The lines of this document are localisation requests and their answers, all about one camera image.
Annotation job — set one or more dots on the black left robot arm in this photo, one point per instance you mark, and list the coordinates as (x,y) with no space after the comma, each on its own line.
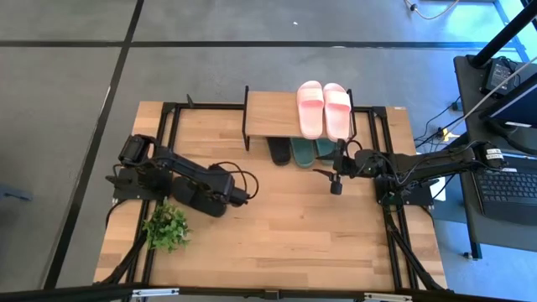
(176,165)

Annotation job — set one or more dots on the black laptop keyboard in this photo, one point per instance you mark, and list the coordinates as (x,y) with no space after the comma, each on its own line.
(509,191)

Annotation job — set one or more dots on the black aluminium table frame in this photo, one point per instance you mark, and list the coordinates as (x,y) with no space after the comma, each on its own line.
(394,235)

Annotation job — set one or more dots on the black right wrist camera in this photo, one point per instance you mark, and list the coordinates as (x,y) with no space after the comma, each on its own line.
(336,187)

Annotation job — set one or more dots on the wooden shelf with black frame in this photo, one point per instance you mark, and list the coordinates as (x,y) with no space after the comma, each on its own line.
(272,114)

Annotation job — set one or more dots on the white paper sheet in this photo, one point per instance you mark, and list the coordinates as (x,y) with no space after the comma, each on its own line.
(434,186)

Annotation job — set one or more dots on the black computer desk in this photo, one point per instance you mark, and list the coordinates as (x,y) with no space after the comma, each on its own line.
(470,138)

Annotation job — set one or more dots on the pink slide sandal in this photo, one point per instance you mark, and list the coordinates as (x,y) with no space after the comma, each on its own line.
(337,111)
(310,110)

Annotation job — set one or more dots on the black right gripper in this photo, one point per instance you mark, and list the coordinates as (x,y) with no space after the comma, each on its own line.
(361,163)

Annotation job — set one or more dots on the black power adapter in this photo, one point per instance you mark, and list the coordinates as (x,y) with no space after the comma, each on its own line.
(499,75)

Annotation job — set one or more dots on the black diagonal pole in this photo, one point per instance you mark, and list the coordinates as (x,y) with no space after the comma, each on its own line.
(507,31)

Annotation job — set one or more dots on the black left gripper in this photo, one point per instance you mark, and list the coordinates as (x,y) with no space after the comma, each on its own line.
(222,186)

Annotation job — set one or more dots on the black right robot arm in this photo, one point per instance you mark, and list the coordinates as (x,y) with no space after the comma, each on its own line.
(428,161)

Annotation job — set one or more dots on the green artificial plant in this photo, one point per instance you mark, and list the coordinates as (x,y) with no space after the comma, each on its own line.
(167,228)

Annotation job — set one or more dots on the black slide sandal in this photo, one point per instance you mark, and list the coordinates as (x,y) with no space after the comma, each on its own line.
(279,151)

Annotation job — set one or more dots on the dark green slide sandal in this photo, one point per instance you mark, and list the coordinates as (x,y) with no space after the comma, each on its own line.
(325,149)
(303,152)

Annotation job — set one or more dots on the yellow power plug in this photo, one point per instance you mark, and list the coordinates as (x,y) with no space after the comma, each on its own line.
(449,135)

